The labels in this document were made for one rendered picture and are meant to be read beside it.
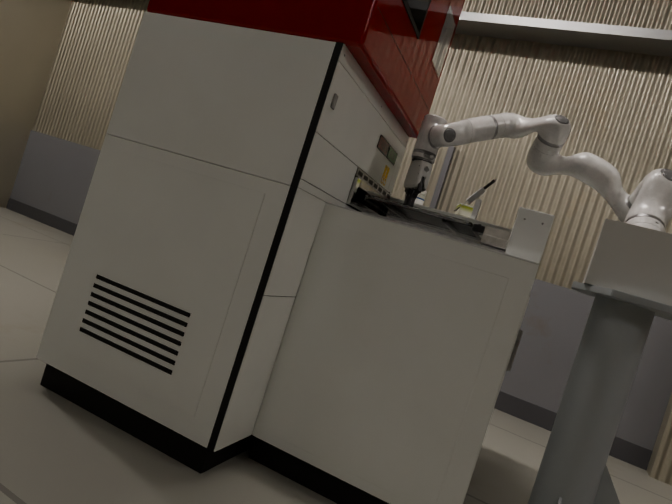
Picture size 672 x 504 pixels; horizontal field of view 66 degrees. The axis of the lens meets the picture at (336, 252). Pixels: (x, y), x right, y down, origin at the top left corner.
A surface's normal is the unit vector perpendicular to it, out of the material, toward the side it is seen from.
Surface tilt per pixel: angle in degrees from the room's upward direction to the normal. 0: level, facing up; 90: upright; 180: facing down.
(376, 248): 90
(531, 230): 90
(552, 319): 90
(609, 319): 90
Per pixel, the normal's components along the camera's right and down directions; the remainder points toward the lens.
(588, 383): -0.66, -0.20
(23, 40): 0.87, 0.28
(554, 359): -0.40, -0.11
